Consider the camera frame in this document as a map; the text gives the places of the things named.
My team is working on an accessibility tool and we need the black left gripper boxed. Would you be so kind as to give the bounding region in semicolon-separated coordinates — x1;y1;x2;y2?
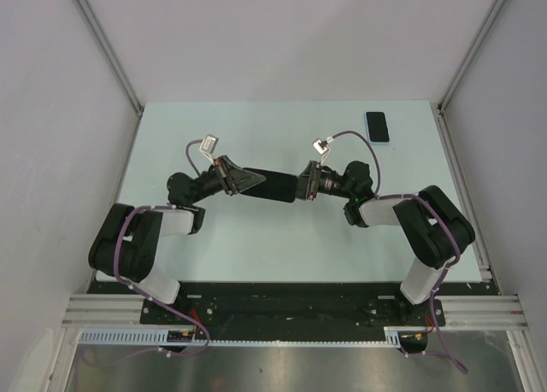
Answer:
191;155;266;204

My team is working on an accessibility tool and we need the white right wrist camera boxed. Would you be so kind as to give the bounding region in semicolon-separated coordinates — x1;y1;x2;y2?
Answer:
313;137;333;166

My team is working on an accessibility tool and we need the right aluminium frame post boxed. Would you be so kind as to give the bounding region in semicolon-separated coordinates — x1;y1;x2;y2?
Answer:
437;0;511;114

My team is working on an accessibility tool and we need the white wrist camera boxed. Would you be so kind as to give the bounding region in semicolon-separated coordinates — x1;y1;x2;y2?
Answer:
199;134;219;163
313;137;333;166

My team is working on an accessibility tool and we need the aluminium frame post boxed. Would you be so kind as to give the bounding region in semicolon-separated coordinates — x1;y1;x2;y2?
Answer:
72;0;144;118
437;0;511;114

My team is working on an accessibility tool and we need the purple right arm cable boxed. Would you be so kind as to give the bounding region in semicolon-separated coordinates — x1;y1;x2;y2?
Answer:
326;129;469;375

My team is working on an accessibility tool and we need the left aluminium frame post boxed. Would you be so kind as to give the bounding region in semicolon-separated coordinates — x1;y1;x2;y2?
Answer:
72;0;144;118

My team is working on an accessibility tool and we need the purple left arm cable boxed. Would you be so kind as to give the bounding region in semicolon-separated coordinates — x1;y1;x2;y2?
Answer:
80;138;213;370

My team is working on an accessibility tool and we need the phone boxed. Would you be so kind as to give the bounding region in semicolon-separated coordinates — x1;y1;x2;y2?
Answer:
364;112;390;143
243;167;298;203

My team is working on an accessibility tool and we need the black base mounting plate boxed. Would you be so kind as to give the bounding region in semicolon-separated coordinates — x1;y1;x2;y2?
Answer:
87;280;446;341

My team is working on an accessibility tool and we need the aluminium front rail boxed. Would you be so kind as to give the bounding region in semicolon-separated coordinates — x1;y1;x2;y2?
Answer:
62;294;529;331

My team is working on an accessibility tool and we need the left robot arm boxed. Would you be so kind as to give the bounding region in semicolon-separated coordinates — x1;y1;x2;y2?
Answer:
88;156;266;324

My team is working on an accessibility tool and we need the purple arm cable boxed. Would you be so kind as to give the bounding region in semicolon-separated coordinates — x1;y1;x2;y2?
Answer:
80;138;213;370
326;129;469;375

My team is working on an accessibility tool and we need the white slotted cable duct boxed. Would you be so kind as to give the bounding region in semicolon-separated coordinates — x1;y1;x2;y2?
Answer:
79;326;428;348

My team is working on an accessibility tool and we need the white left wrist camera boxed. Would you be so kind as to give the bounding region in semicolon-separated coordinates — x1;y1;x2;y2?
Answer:
199;134;219;163

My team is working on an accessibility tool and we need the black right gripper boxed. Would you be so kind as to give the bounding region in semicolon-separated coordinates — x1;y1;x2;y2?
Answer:
276;161;353;201

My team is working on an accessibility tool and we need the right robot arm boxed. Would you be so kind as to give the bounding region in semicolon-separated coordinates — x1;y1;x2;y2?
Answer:
295;161;475;325

